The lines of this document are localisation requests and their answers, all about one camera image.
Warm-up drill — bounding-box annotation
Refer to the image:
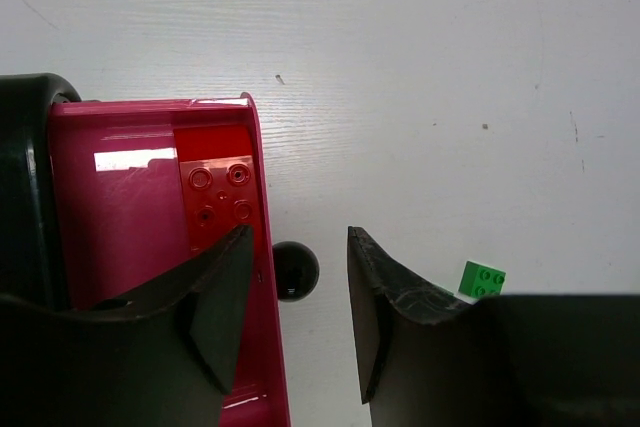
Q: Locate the red yellow lego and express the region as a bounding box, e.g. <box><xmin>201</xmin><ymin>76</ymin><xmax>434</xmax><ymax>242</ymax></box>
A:
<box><xmin>174</xmin><ymin>124</ymin><xmax>261</xmax><ymax>254</ymax></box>

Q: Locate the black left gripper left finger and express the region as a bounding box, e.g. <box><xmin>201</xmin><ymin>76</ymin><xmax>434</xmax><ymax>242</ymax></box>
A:
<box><xmin>1</xmin><ymin>225</ymin><xmax>254</xmax><ymax>426</ymax></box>

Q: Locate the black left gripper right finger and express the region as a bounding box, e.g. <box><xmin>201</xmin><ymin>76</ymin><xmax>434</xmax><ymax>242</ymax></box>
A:
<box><xmin>347</xmin><ymin>227</ymin><xmax>639</xmax><ymax>426</ymax></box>

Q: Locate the pink top drawer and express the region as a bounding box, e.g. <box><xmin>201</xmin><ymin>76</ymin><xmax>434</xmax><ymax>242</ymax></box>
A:
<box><xmin>48</xmin><ymin>94</ymin><xmax>319</xmax><ymax>426</ymax></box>

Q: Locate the black pink drawer cabinet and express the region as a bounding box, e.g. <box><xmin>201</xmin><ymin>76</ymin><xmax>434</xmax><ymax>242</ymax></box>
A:
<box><xmin>1</xmin><ymin>73</ymin><xmax>318</xmax><ymax>426</ymax></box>

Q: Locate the small green square lego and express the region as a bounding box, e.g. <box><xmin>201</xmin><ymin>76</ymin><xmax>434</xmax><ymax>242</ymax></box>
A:
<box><xmin>458</xmin><ymin>261</ymin><xmax>506</xmax><ymax>299</ymax></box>

